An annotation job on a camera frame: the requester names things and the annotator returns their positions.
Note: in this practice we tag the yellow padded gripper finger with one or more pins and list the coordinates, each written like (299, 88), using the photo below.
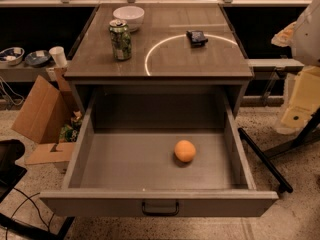
(302, 97)

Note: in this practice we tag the orange fruit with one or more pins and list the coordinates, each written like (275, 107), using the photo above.
(185, 151)

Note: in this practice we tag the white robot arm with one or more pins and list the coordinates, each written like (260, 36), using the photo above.
(305, 47)

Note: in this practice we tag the grey open drawer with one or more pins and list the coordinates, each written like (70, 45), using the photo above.
(124, 155)

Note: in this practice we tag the grey side shelf right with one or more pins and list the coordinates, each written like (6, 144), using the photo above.
(269, 65)

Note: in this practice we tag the grey side shelf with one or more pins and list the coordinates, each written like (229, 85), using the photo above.
(25, 73)
(269, 65)

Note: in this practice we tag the black metal stand leg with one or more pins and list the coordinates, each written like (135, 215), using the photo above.
(284, 185)

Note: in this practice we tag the small black packet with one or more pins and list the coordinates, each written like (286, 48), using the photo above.
(196, 38)

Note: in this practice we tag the grey cabinet with countertop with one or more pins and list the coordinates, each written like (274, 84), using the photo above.
(161, 49)

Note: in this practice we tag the white bowl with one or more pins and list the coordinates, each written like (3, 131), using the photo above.
(133, 15)

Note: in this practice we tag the green soda can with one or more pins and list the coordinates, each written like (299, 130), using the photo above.
(120, 39)

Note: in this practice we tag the green snack bags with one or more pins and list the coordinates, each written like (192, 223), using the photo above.
(70, 131)

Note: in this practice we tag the white paper cup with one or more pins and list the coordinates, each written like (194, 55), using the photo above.
(58, 56)

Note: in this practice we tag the brown cardboard box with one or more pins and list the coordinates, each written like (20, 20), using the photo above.
(43, 114)

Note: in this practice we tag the dark blue bowl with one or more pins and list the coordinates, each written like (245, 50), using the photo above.
(38, 58)

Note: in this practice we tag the grey side shelf left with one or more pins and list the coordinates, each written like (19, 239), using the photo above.
(25, 73)

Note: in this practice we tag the blue patterned bowl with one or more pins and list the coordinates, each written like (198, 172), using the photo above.
(12, 56)

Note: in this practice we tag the black chair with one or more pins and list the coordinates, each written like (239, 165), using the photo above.
(10, 172)

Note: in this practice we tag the black drawer handle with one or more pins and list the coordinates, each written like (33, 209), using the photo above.
(160, 209)

